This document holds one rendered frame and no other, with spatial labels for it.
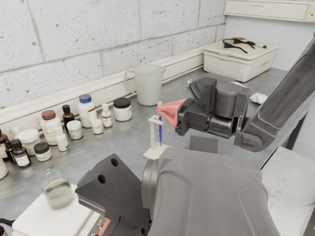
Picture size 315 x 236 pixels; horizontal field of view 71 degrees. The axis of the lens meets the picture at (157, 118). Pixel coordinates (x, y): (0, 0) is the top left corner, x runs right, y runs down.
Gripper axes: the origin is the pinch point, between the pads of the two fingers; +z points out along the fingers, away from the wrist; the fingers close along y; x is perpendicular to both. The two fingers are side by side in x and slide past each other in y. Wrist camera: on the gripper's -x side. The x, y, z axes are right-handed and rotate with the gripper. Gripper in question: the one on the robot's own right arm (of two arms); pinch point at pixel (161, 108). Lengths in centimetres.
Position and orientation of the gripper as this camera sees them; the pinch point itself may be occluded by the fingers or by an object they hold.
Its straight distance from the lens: 60.8
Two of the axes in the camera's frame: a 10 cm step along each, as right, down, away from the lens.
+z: -8.6, -2.5, 4.5
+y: -5.1, 4.5, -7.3
